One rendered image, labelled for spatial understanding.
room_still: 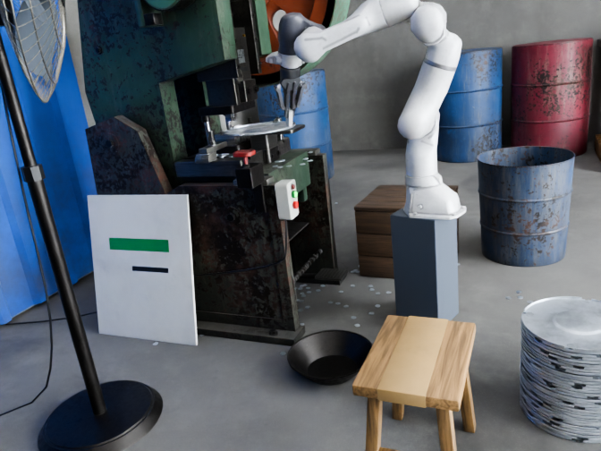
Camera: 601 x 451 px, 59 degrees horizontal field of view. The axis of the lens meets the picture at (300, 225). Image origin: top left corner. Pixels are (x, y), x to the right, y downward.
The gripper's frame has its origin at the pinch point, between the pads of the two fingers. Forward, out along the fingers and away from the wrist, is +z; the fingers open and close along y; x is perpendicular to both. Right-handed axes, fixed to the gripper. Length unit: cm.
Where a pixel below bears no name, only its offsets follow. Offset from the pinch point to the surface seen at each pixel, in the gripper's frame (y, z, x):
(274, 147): -5.4, 13.0, 2.6
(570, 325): 30, 17, -116
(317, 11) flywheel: 27, -30, 31
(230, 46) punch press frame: -19.4, -26.5, 9.6
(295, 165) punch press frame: 2.6, 21.1, -1.2
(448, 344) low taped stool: -6, 14, -110
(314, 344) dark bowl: -16, 62, -58
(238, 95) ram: -16.1, -6.8, 12.4
